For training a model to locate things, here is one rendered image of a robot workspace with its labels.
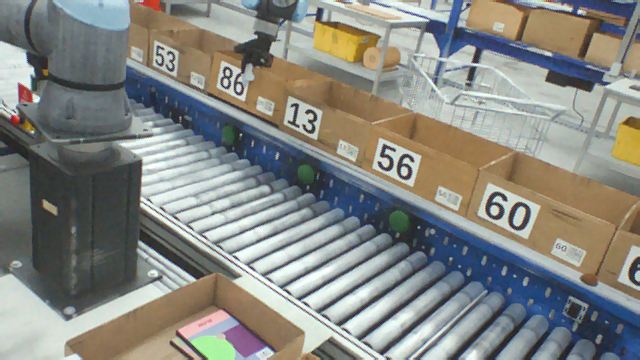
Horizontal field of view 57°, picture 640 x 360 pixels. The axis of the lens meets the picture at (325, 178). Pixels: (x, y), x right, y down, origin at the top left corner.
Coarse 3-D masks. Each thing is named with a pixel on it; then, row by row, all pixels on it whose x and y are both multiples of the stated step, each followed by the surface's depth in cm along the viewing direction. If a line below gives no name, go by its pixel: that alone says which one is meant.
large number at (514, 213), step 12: (492, 192) 171; (504, 192) 169; (492, 204) 172; (504, 204) 170; (516, 204) 168; (528, 204) 165; (480, 216) 175; (492, 216) 173; (504, 216) 171; (516, 216) 168; (528, 216) 166; (516, 228) 169; (528, 228) 167
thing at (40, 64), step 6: (30, 54) 187; (36, 54) 185; (30, 60) 187; (36, 60) 185; (42, 60) 183; (36, 66) 187; (42, 66) 184; (36, 72) 190; (42, 72) 189; (36, 78) 190
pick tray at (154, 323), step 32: (192, 288) 133; (224, 288) 137; (128, 320) 121; (160, 320) 129; (192, 320) 135; (256, 320) 133; (288, 320) 126; (64, 352) 110; (96, 352) 117; (128, 352) 122; (160, 352) 124; (288, 352) 120
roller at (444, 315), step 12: (468, 288) 169; (480, 288) 171; (456, 300) 163; (468, 300) 165; (444, 312) 157; (456, 312) 159; (420, 324) 152; (432, 324) 151; (444, 324) 154; (408, 336) 145; (420, 336) 146; (432, 336) 149; (396, 348) 140; (408, 348) 141
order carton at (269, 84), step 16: (240, 64) 225; (272, 64) 253; (288, 64) 248; (256, 80) 221; (272, 80) 216; (288, 80) 213; (304, 80) 220; (320, 80) 228; (224, 96) 233; (256, 96) 222; (272, 96) 218; (256, 112) 224; (272, 112) 219
